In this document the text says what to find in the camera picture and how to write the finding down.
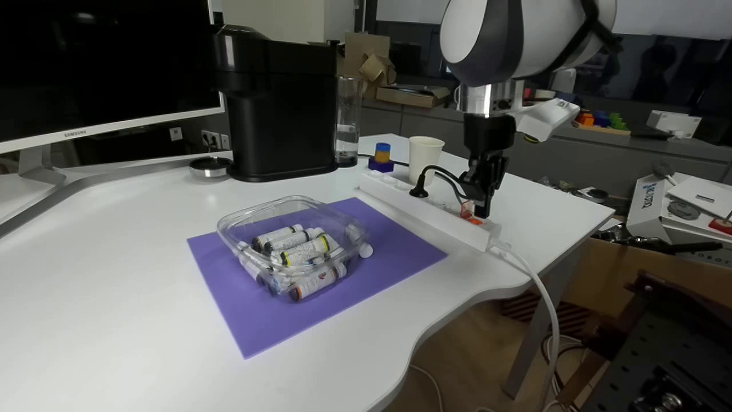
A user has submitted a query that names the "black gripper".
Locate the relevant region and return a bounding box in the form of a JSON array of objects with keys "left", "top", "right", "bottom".
[{"left": 461, "top": 114, "right": 518, "bottom": 221}]

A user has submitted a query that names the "white extension power strip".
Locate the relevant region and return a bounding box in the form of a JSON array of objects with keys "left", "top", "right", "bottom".
[{"left": 357, "top": 172, "right": 493, "bottom": 252}]

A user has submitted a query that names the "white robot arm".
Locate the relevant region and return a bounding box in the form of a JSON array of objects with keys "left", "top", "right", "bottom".
[{"left": 439, "top": 0, "right": 617, "bottom": 218}]

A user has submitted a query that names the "white paper cup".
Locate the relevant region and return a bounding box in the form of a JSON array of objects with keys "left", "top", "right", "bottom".
[{"left": 409, "top": 135, "right": 443, "bottom": 184}]

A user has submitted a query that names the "white marker tube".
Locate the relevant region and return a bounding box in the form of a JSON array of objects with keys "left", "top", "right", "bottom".
[{"left": 278, "top": 235, "right": 332, "bottom": 268}]

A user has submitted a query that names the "clear water bottle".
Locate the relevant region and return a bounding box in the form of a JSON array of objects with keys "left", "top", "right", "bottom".
[{"left": 337, "top": 75, "right": 360, "bottom": 165}]

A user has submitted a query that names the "white cardboard box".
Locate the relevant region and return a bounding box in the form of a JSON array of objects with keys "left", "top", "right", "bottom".
[{"left": 628, "top": 172, "right": 732, "bottom": 245}]

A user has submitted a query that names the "clear plastic container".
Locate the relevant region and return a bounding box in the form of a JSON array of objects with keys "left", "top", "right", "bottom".
[{"left": 217, "top": 196, "right": 373, "bottom": 302}]

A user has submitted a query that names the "purple paper mat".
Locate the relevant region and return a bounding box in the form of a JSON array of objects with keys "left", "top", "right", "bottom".
[{"left": 188, "top": 198, "right": 447, "bottom": 357}]

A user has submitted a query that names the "black coffee machine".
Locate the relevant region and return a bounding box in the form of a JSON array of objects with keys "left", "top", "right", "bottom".
[{"left": 214, "top": 26, "right": 337, "bottom": 181}]

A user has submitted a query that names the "black perforated optical breadboard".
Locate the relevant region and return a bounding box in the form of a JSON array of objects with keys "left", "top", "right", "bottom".
[{"left": 581, "top": 291, "right": 732, "bottom": 412}]

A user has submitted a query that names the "white computer monitor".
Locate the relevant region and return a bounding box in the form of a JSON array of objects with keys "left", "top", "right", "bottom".
[{"left": 0, "top": 0, "right": 223, "bottom": 184}]

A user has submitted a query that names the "white cable of table strip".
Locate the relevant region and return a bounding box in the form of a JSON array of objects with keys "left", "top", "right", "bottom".
[{"left": 488, "top": 239, "right": 565, "bottom": 412}]

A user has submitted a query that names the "black plug with cable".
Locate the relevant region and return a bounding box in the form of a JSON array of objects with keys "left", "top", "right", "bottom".
[{"left": 409, "top": 165, "right": 471, "bottom": 202}]

